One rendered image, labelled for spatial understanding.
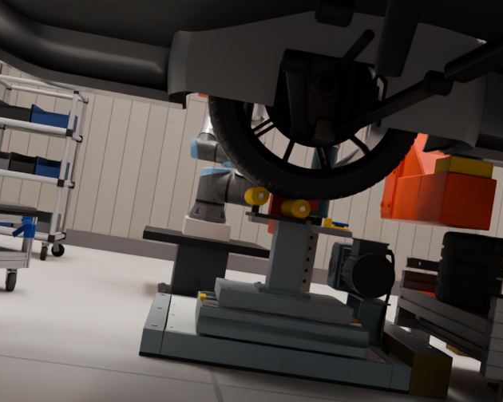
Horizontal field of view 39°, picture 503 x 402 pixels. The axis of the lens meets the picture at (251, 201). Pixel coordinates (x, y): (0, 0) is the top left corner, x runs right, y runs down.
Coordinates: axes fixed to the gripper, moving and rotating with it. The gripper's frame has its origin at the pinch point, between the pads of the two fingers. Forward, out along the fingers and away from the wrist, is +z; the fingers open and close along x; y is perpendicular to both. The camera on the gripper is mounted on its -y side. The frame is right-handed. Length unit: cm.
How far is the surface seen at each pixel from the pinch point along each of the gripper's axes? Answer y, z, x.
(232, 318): 68, 68, -2
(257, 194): 31, 55, -4
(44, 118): 3, -144, 105
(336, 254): 47, 20, -39
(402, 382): 80, 66, -55
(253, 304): 64, 65, -7
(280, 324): 68, 68, -16
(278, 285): 58, 55, -15
